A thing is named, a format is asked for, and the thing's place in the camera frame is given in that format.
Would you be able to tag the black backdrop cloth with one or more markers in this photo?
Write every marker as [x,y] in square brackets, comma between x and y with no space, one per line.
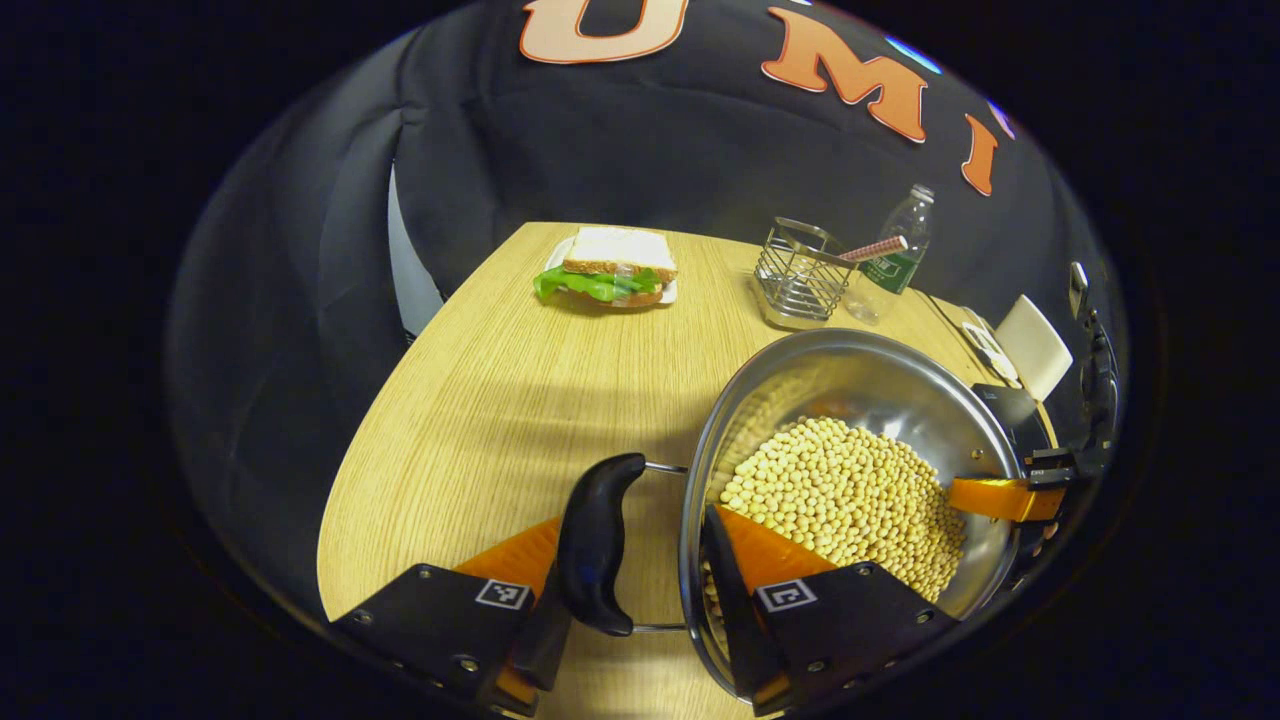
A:
[650,150]

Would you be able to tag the striped straw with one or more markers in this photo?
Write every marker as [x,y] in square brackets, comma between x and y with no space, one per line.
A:
[875,249]

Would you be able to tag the sandwich with lettuce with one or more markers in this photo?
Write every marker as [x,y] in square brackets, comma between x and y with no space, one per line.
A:
[615,262]

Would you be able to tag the clear plastic water bottle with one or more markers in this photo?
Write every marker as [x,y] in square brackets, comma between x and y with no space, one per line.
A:
[895,265]

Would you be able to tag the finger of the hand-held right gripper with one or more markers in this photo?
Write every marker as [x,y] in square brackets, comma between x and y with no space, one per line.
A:
[1000,498]

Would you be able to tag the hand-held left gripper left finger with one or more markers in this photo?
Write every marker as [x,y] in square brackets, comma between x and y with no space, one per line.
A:
[540,655]

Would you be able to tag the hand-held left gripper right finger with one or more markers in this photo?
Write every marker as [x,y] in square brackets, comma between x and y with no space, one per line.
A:
[728,600]

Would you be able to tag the white divided dish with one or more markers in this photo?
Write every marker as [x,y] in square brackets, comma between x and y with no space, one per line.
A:
[990,352]

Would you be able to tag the pile of soybeans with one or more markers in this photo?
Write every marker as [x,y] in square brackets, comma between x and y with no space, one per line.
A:
[850,500]

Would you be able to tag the white toaster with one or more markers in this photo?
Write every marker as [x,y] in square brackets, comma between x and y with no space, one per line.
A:
[1035,345]

